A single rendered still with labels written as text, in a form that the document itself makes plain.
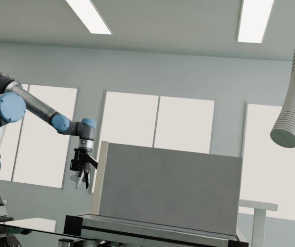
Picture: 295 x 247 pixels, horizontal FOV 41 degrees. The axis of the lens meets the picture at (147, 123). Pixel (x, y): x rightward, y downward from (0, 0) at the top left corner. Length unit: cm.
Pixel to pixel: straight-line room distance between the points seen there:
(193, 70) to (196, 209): 520
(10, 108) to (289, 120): 146
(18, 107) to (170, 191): 77
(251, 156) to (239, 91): 99
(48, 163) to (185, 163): 546
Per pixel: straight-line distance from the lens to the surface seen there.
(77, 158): 200
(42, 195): 647
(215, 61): 622
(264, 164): 594
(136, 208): 108
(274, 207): 202
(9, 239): 159
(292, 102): 238
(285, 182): 596
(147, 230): 96
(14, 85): 202
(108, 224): 98
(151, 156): 107
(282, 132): 227
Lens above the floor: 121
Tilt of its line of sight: 9 degrees up
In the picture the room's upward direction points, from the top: 7 degrees clockwise
